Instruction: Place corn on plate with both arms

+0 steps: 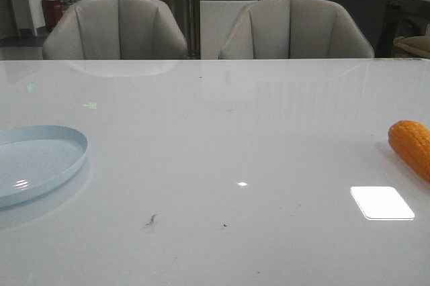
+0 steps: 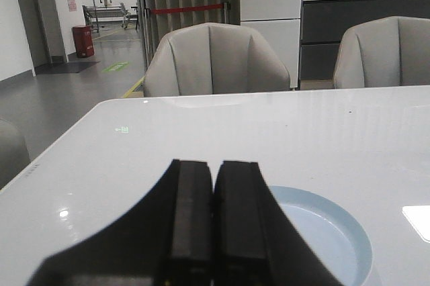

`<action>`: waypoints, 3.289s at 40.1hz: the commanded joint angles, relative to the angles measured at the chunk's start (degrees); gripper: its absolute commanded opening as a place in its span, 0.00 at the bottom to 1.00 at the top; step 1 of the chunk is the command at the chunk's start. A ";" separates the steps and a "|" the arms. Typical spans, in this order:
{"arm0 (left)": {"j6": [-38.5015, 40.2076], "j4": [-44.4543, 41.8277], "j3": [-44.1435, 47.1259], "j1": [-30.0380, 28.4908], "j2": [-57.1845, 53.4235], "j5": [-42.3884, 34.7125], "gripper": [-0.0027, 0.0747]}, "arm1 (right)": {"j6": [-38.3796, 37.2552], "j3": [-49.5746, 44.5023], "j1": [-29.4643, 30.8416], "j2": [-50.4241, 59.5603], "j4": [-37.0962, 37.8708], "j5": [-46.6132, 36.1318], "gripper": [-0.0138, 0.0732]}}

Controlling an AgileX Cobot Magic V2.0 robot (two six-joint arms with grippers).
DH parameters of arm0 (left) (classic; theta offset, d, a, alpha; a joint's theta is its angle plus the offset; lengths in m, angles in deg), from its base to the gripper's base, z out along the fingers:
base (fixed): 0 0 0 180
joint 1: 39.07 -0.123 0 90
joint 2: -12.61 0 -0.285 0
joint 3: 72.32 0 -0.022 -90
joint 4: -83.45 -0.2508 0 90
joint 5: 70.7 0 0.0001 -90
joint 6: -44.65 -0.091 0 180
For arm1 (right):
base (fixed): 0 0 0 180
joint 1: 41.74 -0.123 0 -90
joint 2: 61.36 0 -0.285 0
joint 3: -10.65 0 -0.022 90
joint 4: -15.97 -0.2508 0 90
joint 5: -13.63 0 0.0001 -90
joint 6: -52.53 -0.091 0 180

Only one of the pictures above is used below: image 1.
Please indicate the light blue round plate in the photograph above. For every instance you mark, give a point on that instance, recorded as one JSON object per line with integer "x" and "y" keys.
{"x": 37, "y": 159}

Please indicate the orange plastic corn cob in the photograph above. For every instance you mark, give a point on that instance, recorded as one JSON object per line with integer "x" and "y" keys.
{"x": 410, "y": 140}

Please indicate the right beige upholstered chair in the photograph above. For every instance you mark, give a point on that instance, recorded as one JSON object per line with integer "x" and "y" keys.
{"x": 294, "y": 29}

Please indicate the beige upholstered chair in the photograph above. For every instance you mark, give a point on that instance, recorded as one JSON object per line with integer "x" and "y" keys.
{"x": 116, "y": 30}
{"x": 294, "y": 29}

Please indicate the left beige upholstered chair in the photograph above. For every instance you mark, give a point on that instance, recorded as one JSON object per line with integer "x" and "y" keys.
{"x": 116, "y": 30}

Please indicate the red trash bin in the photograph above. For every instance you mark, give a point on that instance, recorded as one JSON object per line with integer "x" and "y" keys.
{"x": 52, "y": 12}

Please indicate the dark wooden side chair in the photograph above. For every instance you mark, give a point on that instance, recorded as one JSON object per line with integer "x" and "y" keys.
{"x": 405, "y": 18}

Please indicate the beige seat cushion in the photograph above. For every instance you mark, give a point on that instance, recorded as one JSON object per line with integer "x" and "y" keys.
{"x": 417, "y": 46}

